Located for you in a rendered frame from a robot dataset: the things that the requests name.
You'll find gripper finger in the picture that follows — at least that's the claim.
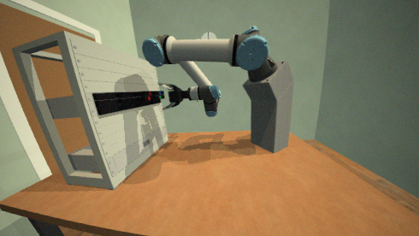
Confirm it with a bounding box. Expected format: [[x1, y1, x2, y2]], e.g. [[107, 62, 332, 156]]
[[157, 83, 178, 89], [162, 102, 180, 110]]

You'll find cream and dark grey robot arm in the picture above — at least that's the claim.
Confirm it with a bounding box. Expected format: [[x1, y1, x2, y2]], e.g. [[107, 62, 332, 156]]
[[142, 26, 278, 117]]

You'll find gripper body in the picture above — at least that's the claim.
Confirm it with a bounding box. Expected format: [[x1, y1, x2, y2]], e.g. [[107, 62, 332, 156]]
[[168, 88, 192, 103]]

